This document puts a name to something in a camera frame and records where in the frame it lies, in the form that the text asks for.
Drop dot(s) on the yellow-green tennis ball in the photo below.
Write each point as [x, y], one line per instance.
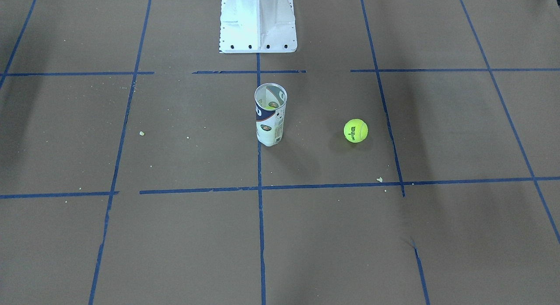
[355, 130]

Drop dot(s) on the clear tennis ball can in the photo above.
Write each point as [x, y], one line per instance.
[270, 107]

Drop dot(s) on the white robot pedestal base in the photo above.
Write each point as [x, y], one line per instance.
[257, 26]

